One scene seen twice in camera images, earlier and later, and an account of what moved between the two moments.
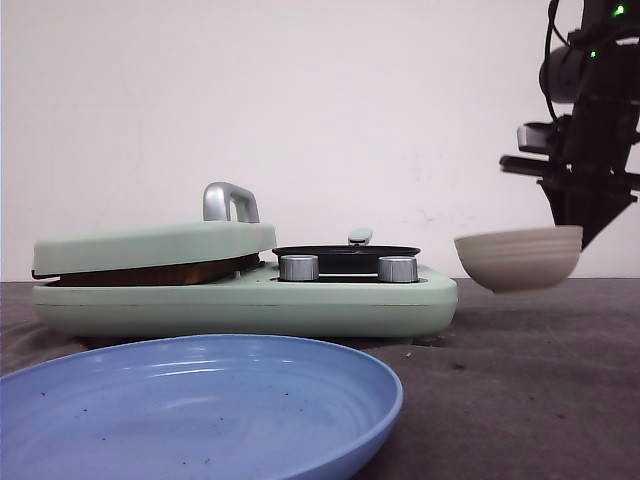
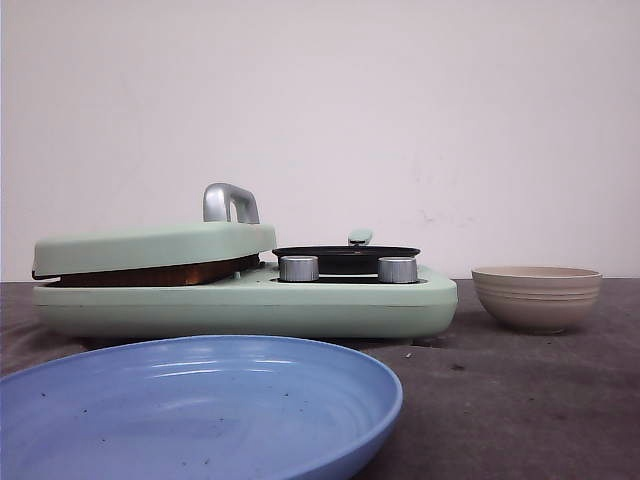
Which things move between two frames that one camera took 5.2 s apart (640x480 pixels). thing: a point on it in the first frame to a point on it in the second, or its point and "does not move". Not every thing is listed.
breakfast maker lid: x=230 y=228 does not move
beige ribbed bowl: x=521 y=261 to x=538 y=300
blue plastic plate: x=202 y=407 does not move
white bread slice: x=187 y=273 does not move
